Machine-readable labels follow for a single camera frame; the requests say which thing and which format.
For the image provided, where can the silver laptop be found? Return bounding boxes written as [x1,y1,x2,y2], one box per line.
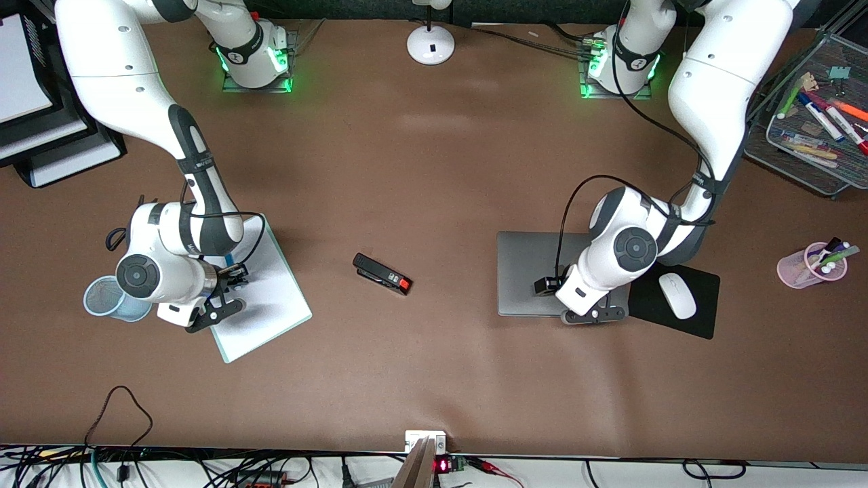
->
[496,231,631,318]

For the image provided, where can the white round lamp base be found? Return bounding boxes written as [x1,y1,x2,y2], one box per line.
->
[406,0,456,66]

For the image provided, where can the white computer mouse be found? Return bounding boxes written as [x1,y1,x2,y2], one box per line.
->
[658,272,698,321]

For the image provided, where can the light blue mesh cup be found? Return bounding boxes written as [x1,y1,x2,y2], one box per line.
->
[83,275,153,323]

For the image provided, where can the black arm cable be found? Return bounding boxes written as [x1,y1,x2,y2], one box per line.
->
[179,178,267,267]
[554,0,721,280]

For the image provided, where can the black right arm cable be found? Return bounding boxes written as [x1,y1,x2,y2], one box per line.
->
[179,178,267,267]

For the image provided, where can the black orange power strip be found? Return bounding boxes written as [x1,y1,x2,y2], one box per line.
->
[234,470,287,488]

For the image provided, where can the white paper sheet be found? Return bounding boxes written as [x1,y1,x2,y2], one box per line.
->
[207,217,310,361]

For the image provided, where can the red wire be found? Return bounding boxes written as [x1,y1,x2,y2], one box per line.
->
[468,457,524,488]

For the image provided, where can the black stacked letter tray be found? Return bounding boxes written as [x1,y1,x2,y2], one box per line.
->
[0,8,128,190]

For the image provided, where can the white metal bracket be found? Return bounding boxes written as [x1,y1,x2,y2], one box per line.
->
[405,430,448,455]

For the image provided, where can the pink translucent pen cup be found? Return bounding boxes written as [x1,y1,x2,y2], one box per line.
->
[777,242,849,290]

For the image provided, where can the mint green clipboard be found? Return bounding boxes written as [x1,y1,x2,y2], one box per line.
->
[203,213,313,365]

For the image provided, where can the white marker with red cap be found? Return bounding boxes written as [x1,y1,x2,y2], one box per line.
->
[824,105,868,157]

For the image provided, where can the looped black cable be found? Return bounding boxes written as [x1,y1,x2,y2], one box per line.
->
[83,384,154,449]

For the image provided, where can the black stapler with red tip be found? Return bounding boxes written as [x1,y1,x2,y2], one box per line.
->
[352,253,413,296]

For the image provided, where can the black cables to arm base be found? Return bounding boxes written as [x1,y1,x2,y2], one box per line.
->
[468,24,597,58]

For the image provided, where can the black mouse pad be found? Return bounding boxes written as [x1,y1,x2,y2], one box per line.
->
[625,262,721,340]

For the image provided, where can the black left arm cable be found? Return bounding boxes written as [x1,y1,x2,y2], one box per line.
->
[554,0,721,280]

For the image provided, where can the light green marker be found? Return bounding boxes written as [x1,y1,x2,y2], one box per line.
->
[777,73,812,120]

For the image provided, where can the wire mesh desk tray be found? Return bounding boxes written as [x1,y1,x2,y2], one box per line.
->
[744,30,868,199]

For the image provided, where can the white paper stack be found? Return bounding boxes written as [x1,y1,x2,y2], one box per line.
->
[0,14,56,124]

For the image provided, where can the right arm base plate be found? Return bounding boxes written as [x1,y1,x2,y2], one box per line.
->
[221,30,295,94]

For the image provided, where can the black scissors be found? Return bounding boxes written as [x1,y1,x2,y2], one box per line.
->
[105,195,146,253]

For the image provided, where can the black cable under table edge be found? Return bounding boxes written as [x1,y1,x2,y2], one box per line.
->
[681,459,748,479]

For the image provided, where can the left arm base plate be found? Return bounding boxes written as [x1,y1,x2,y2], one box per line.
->
[578,34,654,101]

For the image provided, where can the white marker with blue cap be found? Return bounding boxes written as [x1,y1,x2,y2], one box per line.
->
[797,91,846,144]

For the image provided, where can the grey camera post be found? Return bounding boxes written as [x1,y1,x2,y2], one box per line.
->
[392,437,436,488]

